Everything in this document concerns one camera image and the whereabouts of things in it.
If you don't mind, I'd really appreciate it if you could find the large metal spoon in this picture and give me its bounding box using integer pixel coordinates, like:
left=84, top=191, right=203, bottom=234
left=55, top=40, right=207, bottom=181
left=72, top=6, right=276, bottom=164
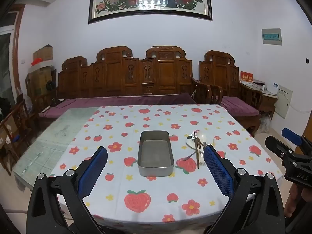
left=186, top=136, right=203, bottom=152

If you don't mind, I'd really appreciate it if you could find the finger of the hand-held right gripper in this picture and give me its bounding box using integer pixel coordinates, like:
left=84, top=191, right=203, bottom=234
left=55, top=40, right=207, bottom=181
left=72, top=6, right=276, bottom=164
left=265, top=135, right=296, bottom=158
left=281, top=127, right=312, bottom=152

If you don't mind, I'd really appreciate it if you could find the white device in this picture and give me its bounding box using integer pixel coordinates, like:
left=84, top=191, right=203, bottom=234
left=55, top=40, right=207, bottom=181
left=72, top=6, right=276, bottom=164
left=267, top=82, right=279, bottom=95

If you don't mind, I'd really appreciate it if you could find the white box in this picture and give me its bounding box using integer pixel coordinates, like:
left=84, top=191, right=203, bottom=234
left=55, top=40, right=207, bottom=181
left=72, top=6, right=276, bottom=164
left=27, top=60, right=54, bottom=73

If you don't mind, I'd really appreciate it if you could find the wooden chair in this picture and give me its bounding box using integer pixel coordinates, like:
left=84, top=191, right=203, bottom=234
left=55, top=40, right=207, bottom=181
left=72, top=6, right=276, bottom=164
left=0, top=100, right=32, bottom=176

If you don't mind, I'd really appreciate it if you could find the large white speckled spoon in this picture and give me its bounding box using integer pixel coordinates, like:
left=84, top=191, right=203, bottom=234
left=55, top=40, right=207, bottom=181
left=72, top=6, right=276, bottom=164
left=196, top=131, right=208, bottom=149

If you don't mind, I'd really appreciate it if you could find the metal fork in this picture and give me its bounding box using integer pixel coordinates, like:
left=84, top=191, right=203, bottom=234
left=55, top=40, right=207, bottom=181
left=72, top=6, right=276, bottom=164
left=191, top=131, right=201, bottom=156

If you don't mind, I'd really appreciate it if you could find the red box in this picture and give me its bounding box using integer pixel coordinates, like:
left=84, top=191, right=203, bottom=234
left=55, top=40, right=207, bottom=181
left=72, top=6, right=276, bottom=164
left=240, top=71, right=254, bottom=86

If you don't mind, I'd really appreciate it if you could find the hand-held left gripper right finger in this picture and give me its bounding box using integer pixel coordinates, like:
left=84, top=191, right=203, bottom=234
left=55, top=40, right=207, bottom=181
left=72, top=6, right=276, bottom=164
left=203, top=144, right=285, bottom=234

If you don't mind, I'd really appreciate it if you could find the rectangular metal tray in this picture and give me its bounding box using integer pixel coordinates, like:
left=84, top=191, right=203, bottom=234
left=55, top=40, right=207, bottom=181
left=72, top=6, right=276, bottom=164
left=137, top=131, right=174, bottom=177

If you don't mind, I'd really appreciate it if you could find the black fan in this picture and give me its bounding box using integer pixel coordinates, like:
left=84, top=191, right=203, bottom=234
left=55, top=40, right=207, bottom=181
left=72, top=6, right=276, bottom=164
left=46, top=80, right=58, bottom=103

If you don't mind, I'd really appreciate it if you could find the wooden door frame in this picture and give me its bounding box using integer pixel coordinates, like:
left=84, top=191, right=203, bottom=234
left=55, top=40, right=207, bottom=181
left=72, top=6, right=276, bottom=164
left=12, top=4, right=26, bottom=95

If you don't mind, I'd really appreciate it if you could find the small side table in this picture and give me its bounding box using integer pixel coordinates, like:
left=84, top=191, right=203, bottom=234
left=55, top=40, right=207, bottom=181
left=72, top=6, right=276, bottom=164
left=262, top=89, right=278, bottom=120

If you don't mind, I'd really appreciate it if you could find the person's right hand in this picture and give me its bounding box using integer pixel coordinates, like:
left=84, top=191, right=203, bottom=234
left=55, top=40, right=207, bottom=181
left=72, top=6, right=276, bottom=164
left=284, top=183, right=304, bottom=218

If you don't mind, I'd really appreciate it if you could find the clear plastic bag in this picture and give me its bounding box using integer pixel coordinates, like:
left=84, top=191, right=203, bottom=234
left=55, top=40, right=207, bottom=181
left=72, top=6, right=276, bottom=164
left=259, top=113, right=271, bottom=134

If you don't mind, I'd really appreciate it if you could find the purple sofa cushion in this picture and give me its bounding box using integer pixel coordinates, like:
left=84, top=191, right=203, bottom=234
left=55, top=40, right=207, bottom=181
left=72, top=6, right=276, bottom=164
left=40, top=93, right=197, bottom=119

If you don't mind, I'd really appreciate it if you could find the cardboard box with label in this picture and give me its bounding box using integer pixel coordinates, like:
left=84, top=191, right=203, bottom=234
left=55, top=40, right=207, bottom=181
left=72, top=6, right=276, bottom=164
left=0, top=116, right=15, bottom=149

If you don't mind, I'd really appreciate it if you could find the carved wooden sofa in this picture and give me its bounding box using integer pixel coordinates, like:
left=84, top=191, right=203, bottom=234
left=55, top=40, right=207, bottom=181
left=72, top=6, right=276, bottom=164
left=34, top=45, right=212, bottom=122

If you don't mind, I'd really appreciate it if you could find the glass door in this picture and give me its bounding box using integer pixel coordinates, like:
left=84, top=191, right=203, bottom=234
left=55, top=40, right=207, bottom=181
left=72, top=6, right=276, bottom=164
left=0, top=28, right=15, bottom=98

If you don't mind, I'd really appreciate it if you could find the large cardboard box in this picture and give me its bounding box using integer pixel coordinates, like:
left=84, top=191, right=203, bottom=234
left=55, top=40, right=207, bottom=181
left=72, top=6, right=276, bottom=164
left=26, top=67, right=58, bottom=98

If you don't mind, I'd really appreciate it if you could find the wall electrical panel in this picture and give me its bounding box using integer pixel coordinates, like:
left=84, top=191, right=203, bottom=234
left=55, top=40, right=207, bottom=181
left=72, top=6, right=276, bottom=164
left=261, top=28, right=283, bottom=46

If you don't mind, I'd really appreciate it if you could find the purple armchair cushion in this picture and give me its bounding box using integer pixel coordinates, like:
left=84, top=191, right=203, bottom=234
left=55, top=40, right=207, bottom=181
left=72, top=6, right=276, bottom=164
left=221, top=96, right=259, bottom=117

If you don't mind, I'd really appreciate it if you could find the carved wooden armchair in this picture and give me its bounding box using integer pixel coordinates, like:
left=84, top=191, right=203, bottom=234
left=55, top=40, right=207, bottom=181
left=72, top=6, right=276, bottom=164
left=199, top=50, right=265, bottom=137

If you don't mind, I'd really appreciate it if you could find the small metal spoon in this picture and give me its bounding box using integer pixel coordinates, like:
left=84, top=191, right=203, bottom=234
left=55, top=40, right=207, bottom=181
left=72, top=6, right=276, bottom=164
left=183, top=151, right=197, bottom=162

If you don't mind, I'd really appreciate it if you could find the strawberry print tablecloth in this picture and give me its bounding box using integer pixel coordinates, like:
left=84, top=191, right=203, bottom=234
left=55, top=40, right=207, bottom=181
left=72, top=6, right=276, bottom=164
left=49, top=104, right=284, bottom=226

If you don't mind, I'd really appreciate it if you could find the dark wooden chopstick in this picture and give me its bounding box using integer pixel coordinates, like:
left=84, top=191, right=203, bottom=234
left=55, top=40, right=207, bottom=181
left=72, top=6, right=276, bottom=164
left=195, top=139, right=200, bottom=169

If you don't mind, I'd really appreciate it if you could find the small cardboard box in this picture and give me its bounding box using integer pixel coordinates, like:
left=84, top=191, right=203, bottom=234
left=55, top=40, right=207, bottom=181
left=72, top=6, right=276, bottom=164
left=33, top=44, right=53, bottom=62

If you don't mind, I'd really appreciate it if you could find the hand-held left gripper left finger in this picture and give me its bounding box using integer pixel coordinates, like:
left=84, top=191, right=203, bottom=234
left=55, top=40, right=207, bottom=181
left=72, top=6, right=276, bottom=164
left=26, top=146, right=108, bottom=234

